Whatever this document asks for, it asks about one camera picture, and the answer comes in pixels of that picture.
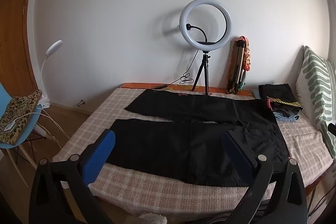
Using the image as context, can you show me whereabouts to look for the green striped pillow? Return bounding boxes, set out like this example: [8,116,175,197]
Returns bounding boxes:
[294,46,336,159]

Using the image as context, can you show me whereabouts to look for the white fluffy cloth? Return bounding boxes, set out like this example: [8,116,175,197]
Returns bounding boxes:
[138,212,168,224]

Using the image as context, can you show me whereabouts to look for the black pants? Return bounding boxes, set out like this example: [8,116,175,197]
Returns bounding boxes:
[108,89,288,186]

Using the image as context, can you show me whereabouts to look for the black ring light cable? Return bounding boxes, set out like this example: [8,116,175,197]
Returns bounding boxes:
[119,49,200,89]

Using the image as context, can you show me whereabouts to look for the wooden door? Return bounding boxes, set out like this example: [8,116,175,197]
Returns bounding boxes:
[0,0,40,114]

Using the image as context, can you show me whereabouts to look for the folded blue jeans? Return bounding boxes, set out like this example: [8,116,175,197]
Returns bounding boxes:
[273,112,300,123]

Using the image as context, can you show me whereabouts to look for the folded black garment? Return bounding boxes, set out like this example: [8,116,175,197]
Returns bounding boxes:
[259,84,296,106]

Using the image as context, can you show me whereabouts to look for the black tripod stand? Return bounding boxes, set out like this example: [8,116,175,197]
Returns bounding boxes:
[191,52,212,96]

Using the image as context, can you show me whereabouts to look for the white desk lamp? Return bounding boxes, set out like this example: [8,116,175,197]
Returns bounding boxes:
[39,40,63,98]

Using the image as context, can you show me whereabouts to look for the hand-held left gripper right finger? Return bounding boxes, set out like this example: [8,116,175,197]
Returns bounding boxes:
[222,131,307,224]

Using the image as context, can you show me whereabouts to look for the folded grey garment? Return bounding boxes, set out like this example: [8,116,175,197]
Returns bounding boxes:
[273,108,301,117]

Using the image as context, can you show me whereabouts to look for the folded beige tripod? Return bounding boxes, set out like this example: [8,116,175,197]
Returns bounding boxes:
[227,40,248,94]

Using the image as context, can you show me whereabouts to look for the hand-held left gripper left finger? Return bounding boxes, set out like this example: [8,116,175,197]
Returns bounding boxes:
[29,129,116,224]

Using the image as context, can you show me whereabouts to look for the plaid beige blanket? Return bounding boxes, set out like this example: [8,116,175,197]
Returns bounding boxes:
[52,88,334,216]

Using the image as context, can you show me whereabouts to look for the white ring light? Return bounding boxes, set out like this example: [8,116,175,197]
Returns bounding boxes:
[179,0,233,52]

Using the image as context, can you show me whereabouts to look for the blue chair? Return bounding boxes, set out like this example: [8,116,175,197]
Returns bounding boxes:
[0,82,53,180]

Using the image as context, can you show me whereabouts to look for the black garment with yellow trim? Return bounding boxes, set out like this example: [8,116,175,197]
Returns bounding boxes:
[266,96,303,111]

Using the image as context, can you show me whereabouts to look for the white power strip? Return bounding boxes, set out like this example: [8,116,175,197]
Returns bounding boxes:
[37,97,50,109]

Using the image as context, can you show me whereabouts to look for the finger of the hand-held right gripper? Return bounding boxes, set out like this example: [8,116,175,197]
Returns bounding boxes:
[328,123,336,142]

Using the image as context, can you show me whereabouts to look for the white cable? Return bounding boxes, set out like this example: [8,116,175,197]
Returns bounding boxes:
[4,106,69,148]

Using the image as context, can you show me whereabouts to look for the orange bed sheet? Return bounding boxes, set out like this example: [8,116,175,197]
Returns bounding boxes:
[119,82,260,101]

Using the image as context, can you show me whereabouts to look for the colourful patterned cloth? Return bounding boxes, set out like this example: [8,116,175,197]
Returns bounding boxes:
[238,35,251,72]

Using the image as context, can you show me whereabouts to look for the leopard print cloth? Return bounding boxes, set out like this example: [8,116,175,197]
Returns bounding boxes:
[0,89,43,146]

